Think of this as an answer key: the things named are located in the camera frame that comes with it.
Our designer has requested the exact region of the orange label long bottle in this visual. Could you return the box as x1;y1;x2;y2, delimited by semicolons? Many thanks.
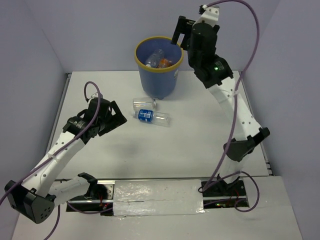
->
157;58;173;69

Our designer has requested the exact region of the blue label clear bottle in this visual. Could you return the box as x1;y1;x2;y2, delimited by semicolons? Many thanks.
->
132;109;171;127

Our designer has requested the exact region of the clear crushed bottle white cap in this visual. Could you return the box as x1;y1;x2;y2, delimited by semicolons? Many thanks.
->
144;49;165;68

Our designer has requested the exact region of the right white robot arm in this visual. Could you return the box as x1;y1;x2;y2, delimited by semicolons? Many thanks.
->
171;1;270;196

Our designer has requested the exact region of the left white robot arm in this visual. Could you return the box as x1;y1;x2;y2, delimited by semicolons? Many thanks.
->
4;97;127;224

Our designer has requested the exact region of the blue bin with yellow rim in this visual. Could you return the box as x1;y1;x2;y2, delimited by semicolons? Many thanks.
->
134;36;184;100

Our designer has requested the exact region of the silver foil sheet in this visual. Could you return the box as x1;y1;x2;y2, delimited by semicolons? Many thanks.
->
112;179;205;217

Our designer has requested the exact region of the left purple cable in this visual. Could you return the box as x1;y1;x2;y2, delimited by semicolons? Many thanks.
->
0;81;116;240

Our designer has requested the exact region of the black metal base rail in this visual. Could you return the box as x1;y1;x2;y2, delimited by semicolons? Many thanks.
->
66;179;249;216

